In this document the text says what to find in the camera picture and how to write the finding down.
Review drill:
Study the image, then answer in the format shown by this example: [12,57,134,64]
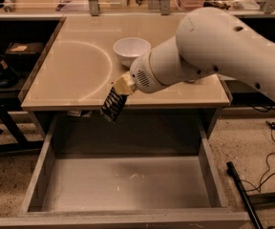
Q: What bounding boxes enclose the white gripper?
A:
[113,46,180,95]

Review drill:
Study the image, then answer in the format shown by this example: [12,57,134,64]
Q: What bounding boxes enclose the beige counter cabinet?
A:
[17,13,233,138]

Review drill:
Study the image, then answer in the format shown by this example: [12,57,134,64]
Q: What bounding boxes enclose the black floor pole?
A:
[226,162,264,229]

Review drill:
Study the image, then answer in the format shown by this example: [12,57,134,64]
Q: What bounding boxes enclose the black floor cable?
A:
[241,129,275,193]

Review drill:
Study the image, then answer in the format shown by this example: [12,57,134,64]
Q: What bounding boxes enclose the dark box on shelf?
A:
[5,42,44,59]

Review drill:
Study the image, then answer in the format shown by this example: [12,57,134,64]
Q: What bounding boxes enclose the white ceramic bowl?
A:
[113,37,151,68]

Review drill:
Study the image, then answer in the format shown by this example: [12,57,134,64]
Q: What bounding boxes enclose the black rxbar chocolate wrapper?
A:
[100,88,127,123]

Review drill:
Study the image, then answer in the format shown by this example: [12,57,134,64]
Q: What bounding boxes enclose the black metal stand left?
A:
[0,105,43,154]

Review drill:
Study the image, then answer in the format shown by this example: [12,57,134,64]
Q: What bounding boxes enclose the black tool on shelf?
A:
[0,54,19,88]

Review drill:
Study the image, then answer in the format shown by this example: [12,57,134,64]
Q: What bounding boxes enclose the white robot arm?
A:
[114,8,275,102]

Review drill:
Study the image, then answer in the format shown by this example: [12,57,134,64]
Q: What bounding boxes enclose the grey open top drawer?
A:
[0,113,248,229]

